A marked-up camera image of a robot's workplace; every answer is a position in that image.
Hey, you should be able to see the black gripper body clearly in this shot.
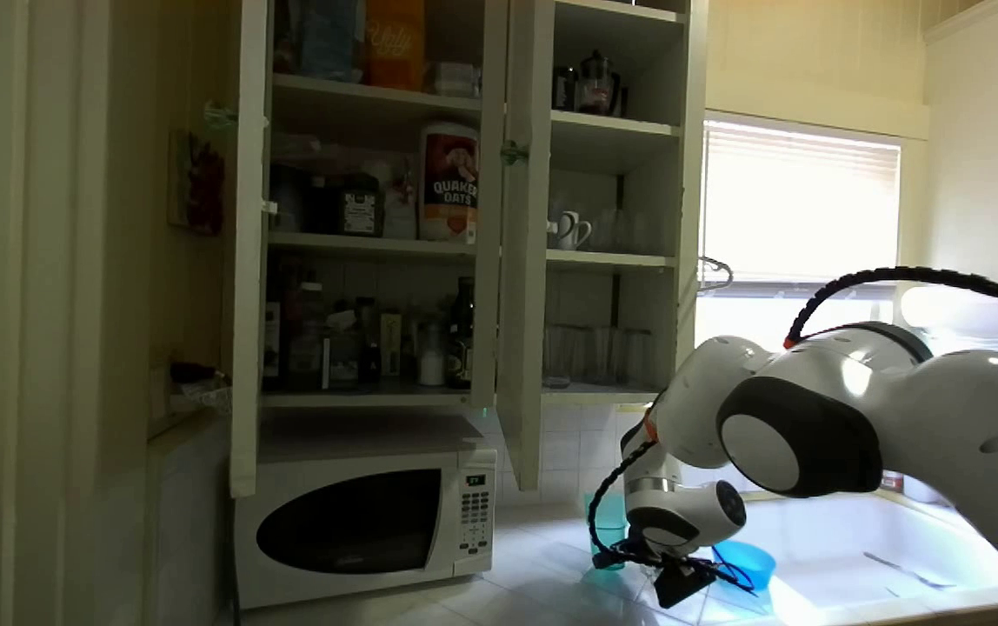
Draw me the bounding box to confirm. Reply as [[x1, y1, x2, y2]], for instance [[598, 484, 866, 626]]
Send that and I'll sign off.
[[645, 553, 722, 612]]

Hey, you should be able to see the teal blue plastic cup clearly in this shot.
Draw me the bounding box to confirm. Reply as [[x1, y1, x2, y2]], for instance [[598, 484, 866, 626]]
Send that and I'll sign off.
[[580, 488, 638, 591]]

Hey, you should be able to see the white cupboard door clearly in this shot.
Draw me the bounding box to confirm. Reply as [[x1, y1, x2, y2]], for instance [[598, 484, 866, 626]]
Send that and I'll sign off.
[[227, 0, 278, 502], [492, 0, 558, 493]]

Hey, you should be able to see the blue plastic bowl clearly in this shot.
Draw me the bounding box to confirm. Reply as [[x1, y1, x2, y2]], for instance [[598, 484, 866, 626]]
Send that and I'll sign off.
[[710, 536, 780, 603]]

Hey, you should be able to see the white microwave oven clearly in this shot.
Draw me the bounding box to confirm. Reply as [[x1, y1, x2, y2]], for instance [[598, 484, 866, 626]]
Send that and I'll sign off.
[[230, 447, 504, 615]]

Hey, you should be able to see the white mug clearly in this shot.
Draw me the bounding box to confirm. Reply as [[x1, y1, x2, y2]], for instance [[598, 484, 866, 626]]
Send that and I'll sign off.
[[546, 207, 598, 255]]

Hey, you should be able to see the white window blind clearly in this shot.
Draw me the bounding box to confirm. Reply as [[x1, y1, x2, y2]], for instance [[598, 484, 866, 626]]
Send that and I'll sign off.
[[694, 111, 909, 290]]

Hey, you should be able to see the oatmeal canister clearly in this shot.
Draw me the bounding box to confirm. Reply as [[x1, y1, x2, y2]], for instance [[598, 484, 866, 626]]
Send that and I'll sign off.
[[417, 122, 483, 247]]

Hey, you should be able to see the dark jar with label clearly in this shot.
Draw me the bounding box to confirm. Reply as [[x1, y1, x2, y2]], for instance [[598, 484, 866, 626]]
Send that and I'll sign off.
[[337, 169, 386, 240]]

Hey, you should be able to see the dark teapot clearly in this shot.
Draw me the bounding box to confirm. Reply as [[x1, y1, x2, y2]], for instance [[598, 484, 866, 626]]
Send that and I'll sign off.
[[553, 50, 634, 120]]

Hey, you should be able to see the orange cereal box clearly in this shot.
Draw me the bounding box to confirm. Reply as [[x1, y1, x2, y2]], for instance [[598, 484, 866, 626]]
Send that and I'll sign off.
[[360, 0, 432, 92]]

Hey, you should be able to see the blue food bag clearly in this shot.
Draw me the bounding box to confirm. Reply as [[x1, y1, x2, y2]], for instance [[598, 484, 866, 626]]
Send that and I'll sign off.
[[296, 0, 368, 85]]

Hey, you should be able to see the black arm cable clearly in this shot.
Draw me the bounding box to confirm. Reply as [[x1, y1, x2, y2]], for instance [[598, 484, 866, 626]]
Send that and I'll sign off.
[[583, 453, 654, 575]]

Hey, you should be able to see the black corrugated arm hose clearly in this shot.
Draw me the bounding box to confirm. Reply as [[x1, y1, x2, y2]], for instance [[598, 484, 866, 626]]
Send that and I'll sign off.
[[783, 266, 998, 350]]

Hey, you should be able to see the white wall cupboard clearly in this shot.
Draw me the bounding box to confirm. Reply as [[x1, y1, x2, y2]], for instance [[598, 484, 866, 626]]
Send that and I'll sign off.
[[227, 0, 714, 502]]

